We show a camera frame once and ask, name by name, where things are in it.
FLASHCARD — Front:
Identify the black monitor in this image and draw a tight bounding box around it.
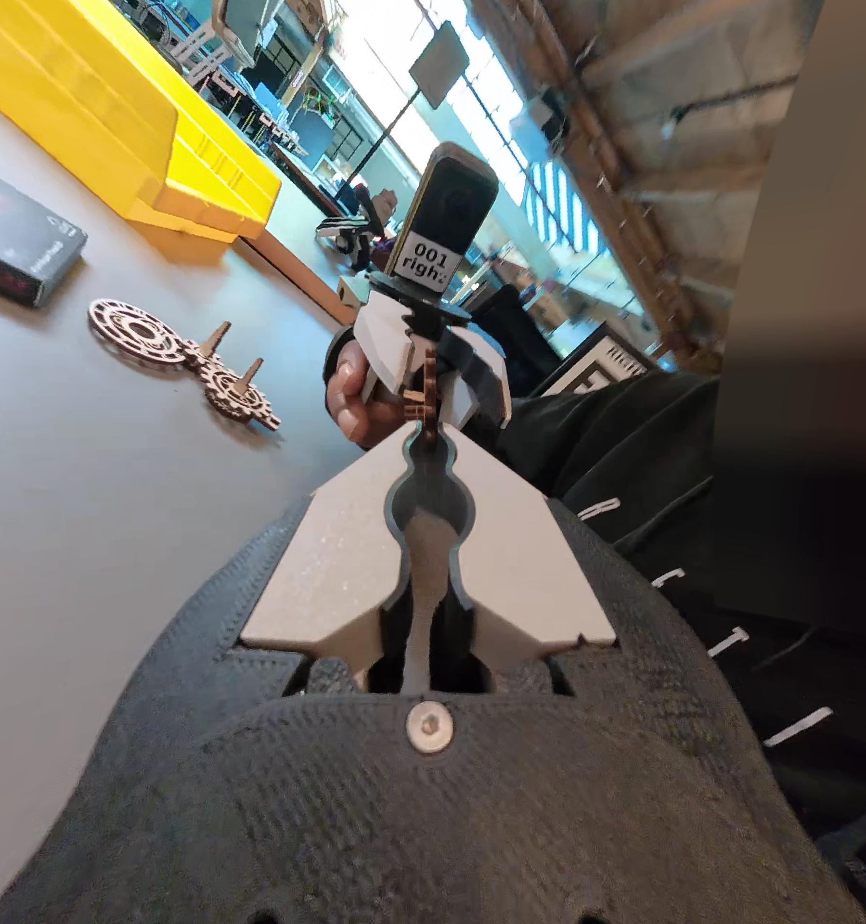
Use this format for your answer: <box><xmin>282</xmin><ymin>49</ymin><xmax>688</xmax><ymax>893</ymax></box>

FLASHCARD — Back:
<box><xmin>469</xmin><ymin>285</ymin><xmax>564</xmax><ymax>394</ymax></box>

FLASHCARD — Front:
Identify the person's right forearm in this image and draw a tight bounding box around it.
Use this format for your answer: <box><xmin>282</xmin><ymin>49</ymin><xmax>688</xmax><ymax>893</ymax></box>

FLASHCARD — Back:
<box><xmin>491</xmin><ymin>372</ymin><xmax>719</xmax><ymax>499</ymax></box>

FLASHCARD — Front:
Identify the wooden gear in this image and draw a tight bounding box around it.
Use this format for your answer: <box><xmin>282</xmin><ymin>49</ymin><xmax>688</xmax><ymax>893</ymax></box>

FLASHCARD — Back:
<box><xmin>402</xmin><ymin>345</ymin><xmax>441</xmax><ymax>445</ymax></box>

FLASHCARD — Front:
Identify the wood-edged grey table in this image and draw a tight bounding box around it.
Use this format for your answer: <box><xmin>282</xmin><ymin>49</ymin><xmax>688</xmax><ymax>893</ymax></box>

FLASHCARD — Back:
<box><xmin>234</xmin><ymin>155</ymin><xmax>376</xmax><ymax>327</ymax></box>

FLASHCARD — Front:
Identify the person's black printed hoodie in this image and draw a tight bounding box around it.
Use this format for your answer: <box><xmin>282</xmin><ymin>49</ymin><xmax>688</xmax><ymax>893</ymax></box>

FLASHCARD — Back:
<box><xmin>577</xmin><ymin>476</ymin><xmax>866</xmax><ymax>853</ymax></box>

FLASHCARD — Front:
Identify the black framed white sign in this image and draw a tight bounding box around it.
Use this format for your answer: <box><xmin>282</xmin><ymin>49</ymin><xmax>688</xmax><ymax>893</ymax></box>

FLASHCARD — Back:
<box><xmin>541</xmin><ymin>321</ymin><xmax>658</xmax><ymax>398</ymax></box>

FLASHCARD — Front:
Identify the wooden gear assembly with pegs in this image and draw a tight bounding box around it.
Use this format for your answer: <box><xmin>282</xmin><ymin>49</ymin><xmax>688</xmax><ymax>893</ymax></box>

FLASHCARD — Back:
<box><xmin>88</xmin><ymin>297</ymin><xmax>284</xmax><ymax>432</ymax></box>

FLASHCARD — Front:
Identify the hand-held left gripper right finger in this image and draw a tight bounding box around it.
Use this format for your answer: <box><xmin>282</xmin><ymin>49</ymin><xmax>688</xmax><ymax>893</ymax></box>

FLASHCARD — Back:
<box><xmin>440</xmin><ymin>422</ymin><xmax>618</xmax><ymax>690</ymax></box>

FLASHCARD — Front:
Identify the sign on black pole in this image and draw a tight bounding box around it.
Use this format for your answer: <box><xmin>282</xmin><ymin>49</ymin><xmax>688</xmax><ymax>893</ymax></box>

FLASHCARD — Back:
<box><xmin>342</xmin><ymin>20</ymin><xmax>471</xmax><ymax>196</ymax></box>

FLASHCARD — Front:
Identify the yellow plastic bin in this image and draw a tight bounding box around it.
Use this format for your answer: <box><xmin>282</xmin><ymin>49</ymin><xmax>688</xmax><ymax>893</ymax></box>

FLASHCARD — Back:
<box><xmin>0</xmin><ymin>0</ymin><xmax>282</xmax><ymax>243</ymax></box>

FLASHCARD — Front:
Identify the person's right hand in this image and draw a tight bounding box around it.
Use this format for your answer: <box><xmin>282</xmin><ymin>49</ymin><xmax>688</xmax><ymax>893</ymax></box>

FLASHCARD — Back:
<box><xmin>324</xmin><ymin>345</ymin><xmax>406</xmax><ymax>450</ymax></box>

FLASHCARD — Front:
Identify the black puzzle box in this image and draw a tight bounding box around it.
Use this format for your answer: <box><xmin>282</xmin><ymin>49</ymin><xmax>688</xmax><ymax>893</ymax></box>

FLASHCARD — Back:
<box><xmin>0</xmin><ymin>160</ymin><xmax>89</xmax><ymax>308</ymax></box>

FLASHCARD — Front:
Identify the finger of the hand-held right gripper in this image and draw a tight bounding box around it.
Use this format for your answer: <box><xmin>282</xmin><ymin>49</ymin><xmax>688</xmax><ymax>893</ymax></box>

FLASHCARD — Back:
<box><xmin>440</xmin><ymin>327</ymin><xmax>515</xmax><ymax>430</ymax></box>
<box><xmin>353</xmin><ymin>295</ymin><xmax>415</xmax><ymax>398</ymax></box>

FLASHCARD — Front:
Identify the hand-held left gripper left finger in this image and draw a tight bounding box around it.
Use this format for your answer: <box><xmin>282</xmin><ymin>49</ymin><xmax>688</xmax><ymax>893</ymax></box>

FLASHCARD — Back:
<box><xmin>240</xmin><ymin>421</ymin><xmax>421</xmax><ymax>692</ymax></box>

